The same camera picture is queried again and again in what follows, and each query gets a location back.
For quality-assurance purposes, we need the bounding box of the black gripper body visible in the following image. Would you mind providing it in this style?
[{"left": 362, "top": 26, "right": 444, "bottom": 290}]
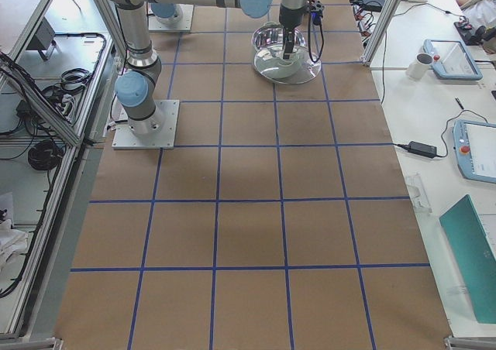
[
  {"left": 279, "top": 5, "right": 306, "bottom": 29},
  {"left": 308, "top": 0, "right": 325, "bottom": 27}
]

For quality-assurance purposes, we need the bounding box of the glass pot lid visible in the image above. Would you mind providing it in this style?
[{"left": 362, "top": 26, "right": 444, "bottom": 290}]
[{"left": 253, "top": 45, "right": 322, "bottom": 84}]

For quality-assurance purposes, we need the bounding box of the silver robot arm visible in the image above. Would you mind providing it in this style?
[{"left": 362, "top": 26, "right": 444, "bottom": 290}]
[
  {"left": 109, "top": 0, "right": 309, "bottom": 136},
  {"left": 150, "top": 1, "right": 324, "bottom": 26}
]

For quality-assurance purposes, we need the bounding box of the pale green electric pot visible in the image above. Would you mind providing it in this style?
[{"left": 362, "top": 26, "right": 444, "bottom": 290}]
[{"left": 252, "top": 22, "right": 307, "bottom": 58}]

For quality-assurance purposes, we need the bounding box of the black laptop charger brick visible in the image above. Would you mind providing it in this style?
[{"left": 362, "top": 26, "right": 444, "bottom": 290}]
[{"left": 350, "top": 0, "right": 385, "bottom": 12}]

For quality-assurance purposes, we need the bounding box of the white mug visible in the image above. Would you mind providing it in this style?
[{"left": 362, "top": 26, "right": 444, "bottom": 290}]
[{"left": 405, "top": 53, "right": 433, "bottom": 81}]

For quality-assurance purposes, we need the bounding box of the far blue teach pendant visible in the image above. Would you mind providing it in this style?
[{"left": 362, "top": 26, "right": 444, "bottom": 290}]
[{"left": 423, "top": 39, "right": 483, "bottom": 81}]

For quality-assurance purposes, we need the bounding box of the blue teach pendant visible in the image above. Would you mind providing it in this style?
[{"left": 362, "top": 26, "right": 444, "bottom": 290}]
[
  {"left": 423, "top": 39, "right": 483, "bottom": 81},
  {"left": 453, "top": 119, "right": 495, "bottom": 184}
]

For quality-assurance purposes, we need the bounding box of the black pen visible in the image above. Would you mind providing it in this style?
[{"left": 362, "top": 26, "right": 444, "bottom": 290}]
[{"left": 455, "top": 97, "right": 464, "bottom": 110}]

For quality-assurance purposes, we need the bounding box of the black power adapter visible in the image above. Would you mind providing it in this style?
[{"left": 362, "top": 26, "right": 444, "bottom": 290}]
[{"left": 394, "top": 141, "right": 445, "bottom": 159}]

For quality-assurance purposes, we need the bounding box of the clear acrylic holder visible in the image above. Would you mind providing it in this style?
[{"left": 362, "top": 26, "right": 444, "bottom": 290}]
[{"left": 405, "top": 173, "right": 432, "bottom": 214}]

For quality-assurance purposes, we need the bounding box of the near blue teach pendant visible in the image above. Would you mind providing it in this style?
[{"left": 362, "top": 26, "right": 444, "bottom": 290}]
[{"left": 453, "top": 119, "right": 495, "bottom": 184}]

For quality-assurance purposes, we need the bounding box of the black box on stand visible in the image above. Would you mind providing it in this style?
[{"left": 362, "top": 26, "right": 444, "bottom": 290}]
[{"left": 26, "top": 17, "right": 57, "bottom": 61}]

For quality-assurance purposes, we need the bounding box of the white cloth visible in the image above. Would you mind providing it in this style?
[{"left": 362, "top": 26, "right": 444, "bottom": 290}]
[{"left": 0, "top": 191, "right": 29, "bottom": 273}]

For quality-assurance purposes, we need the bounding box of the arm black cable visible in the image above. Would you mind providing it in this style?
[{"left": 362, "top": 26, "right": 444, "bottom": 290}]
[{"left": 305, "top": 0, "right": 326, "bottom": 63}]

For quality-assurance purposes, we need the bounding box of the aluminium frame post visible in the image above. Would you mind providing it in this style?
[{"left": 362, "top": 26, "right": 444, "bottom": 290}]
[{"left": 361, "top": 0, "right": 401, "bottom": 66}]

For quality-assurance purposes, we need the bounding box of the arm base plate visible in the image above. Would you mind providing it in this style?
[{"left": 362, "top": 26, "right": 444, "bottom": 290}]
[
  {"left": 147, "top": 3, "right": 195, "bottom": 33},
  {"left": 112, "top": 100, "right": 180, "bottom": 149}
]

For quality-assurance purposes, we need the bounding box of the aluminium side frame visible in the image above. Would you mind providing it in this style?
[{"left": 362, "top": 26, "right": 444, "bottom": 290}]
[{"left": 1, "top": 0, "right": 112, "bottom": 340}]

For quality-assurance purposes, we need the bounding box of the coiled black cable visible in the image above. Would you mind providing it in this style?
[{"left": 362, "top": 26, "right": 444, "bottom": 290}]
[{"left": 27, "top": 139, "right": 64, "bottom": 171}]

